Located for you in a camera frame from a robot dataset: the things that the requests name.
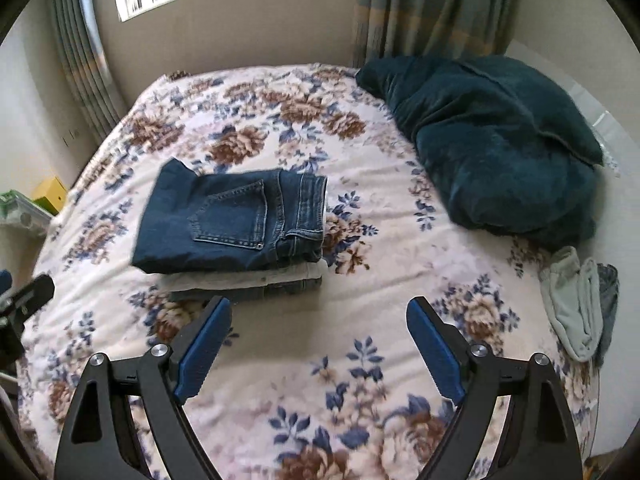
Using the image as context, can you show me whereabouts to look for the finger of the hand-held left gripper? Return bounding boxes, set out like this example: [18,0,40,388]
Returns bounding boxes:
[7,273,56,322]

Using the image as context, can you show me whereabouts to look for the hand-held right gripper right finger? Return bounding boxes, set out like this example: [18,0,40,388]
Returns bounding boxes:
[405,296,584,480]

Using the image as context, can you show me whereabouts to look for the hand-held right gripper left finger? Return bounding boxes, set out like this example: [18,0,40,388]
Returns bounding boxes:
[54,296,233,480]

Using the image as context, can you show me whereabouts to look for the dark blue denim pants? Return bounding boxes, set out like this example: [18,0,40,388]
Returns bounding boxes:
[131,157,329,276]

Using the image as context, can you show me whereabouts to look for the folded grey denim pants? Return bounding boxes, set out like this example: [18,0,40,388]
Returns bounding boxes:
[167,277,324,305]

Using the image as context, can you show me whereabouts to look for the folded grey garment underneath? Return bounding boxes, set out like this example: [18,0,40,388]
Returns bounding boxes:
[159,257,329,294]

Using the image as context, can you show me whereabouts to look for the green white plastic box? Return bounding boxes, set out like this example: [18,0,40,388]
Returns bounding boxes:
[0,188,54,234]

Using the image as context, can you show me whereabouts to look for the yellow box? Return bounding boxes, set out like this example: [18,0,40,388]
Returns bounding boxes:
[31,176,69,215]

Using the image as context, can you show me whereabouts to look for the floral plush blanket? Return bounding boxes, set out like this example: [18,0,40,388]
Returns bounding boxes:
[15,62,601,480]

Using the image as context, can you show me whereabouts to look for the grey-green garment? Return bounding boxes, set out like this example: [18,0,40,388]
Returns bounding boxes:
[539,245,601,364]

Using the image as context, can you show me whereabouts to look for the blue-grey garment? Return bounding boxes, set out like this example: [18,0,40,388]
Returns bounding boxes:
[592,263,621,369]

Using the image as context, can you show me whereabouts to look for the dark teal plush blanket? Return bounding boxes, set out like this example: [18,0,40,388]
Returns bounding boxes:
[355,54,606,252]

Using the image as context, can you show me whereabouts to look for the grey-green striped curtain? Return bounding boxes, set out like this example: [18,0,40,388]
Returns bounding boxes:
[351,0,527,69]
[46,0,127,147]

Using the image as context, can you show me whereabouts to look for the white headboard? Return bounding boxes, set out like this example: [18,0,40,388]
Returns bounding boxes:
[504,39,640,261]

